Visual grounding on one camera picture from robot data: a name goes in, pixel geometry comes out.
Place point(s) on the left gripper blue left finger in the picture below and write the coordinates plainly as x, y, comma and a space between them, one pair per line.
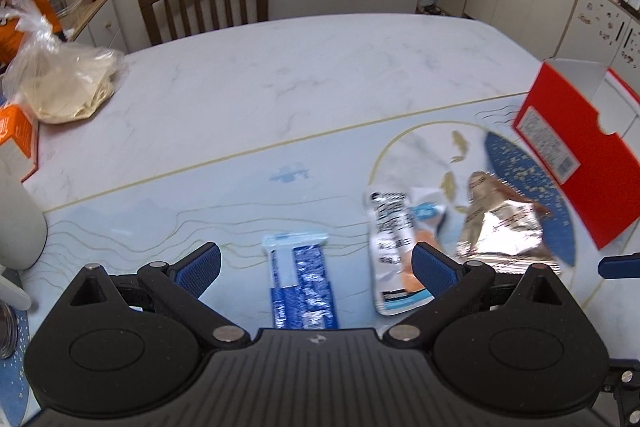
198, 270

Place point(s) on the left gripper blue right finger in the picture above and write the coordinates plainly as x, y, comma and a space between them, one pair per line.
434, 269

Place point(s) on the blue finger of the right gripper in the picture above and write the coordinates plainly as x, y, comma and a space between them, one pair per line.
620, 267

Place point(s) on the silver sausage snack packet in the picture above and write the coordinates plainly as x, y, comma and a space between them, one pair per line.
398, 219

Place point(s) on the gold foil snack bag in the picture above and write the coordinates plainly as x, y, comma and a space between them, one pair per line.
502, 227

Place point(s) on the blue wet wipe packet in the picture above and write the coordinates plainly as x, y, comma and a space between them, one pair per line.
300, 290

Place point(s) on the blue patterned table mat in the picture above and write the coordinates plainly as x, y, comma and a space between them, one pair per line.
116, 343

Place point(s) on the red cardboard box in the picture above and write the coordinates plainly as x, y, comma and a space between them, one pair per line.
581, 120

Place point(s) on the white thermos jug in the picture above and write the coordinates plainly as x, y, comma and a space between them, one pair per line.
23, 227

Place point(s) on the orange white carton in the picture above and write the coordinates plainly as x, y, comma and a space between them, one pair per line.
18, 142

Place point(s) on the plastic bag with flatbread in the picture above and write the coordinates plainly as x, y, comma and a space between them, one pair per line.
55, 81

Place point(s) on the white side cabinet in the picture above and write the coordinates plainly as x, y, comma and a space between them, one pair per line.
95, 23

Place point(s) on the orange snack bag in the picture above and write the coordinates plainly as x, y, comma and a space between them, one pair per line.
11, 37

